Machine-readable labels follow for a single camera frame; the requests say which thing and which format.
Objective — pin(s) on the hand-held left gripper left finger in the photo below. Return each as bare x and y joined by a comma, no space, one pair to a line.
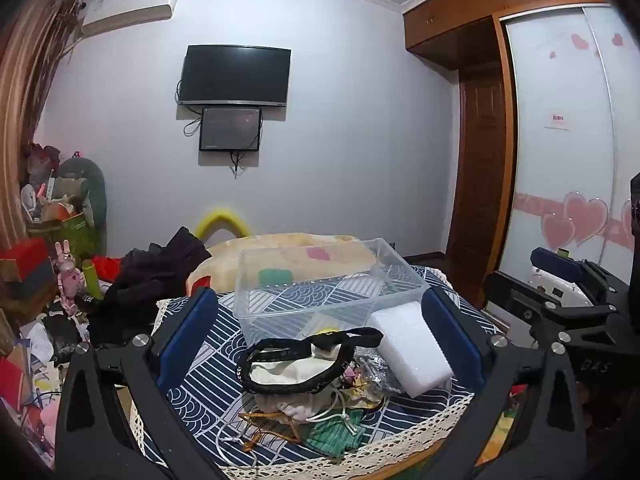
187,332

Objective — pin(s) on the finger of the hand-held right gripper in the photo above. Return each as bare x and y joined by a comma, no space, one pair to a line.
555,260
515,290

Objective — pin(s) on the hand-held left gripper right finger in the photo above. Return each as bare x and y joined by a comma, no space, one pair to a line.
450,335

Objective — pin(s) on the white foam block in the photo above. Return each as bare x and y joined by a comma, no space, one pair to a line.
410,350

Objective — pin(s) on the silver foil bag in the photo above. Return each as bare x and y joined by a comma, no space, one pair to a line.
377,375

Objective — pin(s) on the black headband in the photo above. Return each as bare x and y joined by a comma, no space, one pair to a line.
365,333

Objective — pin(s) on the floral scrunchie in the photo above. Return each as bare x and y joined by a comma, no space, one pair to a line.
357,396

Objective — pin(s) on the yellow plush ball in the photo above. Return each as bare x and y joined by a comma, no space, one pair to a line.
328,331

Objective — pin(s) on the clear plastic storage bin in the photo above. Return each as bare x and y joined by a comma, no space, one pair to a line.
325,307

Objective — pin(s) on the green knitted cloth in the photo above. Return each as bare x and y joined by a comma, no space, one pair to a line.
335,435

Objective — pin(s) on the green soft pad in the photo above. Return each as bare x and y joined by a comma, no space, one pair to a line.
275,276

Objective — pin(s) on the pink soft pad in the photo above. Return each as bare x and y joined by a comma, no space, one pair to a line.
318,253

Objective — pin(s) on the white plastic appliance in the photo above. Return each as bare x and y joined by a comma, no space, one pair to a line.
560,287

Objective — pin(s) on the blue white patterned tablecloth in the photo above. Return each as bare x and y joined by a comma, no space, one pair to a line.
210,385

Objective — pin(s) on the black clothes pile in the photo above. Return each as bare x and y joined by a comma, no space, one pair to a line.
150,270

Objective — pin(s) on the white sliding wardrobe door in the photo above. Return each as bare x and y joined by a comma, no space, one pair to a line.
550,170
625,110

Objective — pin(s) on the beige blanket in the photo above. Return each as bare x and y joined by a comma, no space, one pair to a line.
235,255

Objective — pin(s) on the colourful bag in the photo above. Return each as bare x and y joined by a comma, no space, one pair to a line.
511,410

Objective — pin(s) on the black bottle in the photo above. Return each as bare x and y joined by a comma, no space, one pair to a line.
90,300

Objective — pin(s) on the red cloth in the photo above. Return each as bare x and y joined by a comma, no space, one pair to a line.
107,265

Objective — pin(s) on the green bottle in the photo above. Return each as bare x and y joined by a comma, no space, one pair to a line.
92,280

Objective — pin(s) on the brown wooden door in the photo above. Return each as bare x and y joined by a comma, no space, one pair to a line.
477,170

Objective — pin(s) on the yellow foam tube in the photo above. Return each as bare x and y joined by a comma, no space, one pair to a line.
220,212

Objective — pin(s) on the pink rabbit toy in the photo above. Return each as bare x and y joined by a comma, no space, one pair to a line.
70,275

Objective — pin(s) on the white paper label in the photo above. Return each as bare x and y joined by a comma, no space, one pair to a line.
558,120

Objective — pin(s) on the pile of papers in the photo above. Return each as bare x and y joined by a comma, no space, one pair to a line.
40,355

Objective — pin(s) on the green cardboard box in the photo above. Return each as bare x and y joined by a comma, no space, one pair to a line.
70,232

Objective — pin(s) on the grey green cushion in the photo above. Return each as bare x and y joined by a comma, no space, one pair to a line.
97,195

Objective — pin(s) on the grey box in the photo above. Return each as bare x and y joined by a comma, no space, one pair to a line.
30,282

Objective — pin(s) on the red box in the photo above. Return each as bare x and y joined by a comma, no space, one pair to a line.
25,255

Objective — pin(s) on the pile of toys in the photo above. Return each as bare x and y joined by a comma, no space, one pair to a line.
47,195

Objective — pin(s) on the small black monitor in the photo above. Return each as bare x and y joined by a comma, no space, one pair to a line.
230,127

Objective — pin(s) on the wooden wardrobe cabinet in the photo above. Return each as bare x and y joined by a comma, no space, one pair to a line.
450,25

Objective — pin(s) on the striped brown curtain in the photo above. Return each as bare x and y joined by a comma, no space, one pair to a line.
20,110

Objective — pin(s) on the white air conditioner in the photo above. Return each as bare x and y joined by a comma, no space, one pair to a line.
130,7

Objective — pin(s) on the black wall television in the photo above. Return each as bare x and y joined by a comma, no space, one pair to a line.
235,75

